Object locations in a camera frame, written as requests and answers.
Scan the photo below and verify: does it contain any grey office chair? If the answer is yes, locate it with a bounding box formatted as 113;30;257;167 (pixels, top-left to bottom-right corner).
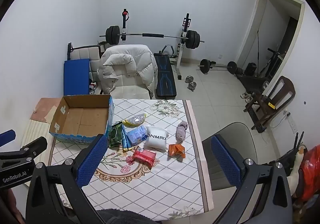
201;122;258;189

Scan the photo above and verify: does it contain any cream padded chair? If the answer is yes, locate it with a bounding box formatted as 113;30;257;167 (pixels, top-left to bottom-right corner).
110;74;152;100
67;42;102;77

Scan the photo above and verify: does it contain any black bag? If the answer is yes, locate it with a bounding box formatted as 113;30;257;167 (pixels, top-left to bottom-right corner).
244;62;257;76

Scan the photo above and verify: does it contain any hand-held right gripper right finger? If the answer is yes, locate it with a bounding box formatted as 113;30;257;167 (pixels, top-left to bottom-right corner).
211;134;293;224

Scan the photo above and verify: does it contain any cardboard box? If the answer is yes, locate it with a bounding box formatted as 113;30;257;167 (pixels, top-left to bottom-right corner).
49;94;115;145

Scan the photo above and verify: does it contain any black weight bench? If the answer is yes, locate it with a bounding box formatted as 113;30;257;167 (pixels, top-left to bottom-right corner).
153;50;177;99

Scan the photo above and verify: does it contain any grey sock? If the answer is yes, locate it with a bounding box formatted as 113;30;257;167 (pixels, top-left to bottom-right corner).
176;121;188;144

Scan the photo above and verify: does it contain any long barbell with black plates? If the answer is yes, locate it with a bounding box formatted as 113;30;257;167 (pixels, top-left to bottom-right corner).
99;26;205;49

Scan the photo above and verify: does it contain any red plastic bag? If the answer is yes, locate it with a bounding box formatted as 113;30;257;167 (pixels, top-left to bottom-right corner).
299;146;320;202

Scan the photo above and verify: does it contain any green snack packet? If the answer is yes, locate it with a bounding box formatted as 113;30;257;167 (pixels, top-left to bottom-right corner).
108;122;123;149

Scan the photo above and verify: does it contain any white barbell rack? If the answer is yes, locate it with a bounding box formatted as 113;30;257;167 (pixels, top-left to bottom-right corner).
120;9;190;80

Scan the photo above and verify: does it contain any black router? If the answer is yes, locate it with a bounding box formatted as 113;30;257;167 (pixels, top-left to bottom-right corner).
275;132;305;164

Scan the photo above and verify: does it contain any white soft packet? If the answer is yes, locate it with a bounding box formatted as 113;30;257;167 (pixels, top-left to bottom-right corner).
144;126;168;152

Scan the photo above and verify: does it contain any silver yellow snack packet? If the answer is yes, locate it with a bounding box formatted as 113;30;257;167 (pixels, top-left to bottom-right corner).
122;113;147;127

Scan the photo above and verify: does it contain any blue yellow snack packet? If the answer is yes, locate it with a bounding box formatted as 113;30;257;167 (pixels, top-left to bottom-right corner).
122;124;133;152

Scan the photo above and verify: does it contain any short barbell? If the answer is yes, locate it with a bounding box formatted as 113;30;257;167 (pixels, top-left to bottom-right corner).
197;59;237;74

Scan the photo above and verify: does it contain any light blue tissue packet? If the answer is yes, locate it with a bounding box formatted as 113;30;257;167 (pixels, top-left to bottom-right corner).
126;125;147;146

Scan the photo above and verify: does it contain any dark exercise equipment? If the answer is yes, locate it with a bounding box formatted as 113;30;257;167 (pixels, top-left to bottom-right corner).
236;69;273;94

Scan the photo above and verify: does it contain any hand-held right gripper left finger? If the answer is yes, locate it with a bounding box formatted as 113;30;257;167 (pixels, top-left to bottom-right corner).
26;134;108;224

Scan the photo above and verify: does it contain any black scooter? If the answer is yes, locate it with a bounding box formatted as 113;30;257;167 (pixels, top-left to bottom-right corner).
257;48;283;77

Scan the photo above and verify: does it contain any white plush toy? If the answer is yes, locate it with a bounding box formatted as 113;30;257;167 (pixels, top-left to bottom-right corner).
286;146;308;184

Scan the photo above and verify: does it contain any blue folded mat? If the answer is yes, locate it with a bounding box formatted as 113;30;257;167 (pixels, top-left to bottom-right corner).
63;58;90;96

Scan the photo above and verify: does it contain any white puffer jacket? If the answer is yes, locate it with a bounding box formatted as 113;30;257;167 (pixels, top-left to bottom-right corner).
97;44;158;99

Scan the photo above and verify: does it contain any brown wooden chair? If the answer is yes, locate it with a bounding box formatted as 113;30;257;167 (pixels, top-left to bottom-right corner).
244;76;296;133

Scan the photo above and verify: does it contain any light wooden board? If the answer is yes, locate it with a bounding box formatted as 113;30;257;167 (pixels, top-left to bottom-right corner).
21;119;54;164

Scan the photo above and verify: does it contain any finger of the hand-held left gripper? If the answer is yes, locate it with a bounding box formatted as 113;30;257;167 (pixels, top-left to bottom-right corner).
0;137;48;163
0;129;16;147

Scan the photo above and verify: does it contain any orange snack packet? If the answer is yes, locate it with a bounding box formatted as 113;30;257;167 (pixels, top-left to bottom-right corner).
168;144;186;158

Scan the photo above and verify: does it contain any beige cardboard sheet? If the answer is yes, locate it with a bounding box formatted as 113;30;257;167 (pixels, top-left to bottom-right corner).
45;105;58;123

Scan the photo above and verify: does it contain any red packet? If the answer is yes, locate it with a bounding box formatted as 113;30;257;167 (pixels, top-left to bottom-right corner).
132;147;157;165

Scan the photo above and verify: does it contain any dark fleece clothing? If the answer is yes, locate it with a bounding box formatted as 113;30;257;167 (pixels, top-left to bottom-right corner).
96;209;157;224

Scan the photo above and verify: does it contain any pink board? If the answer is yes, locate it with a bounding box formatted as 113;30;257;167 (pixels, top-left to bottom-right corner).
32;97;63;122

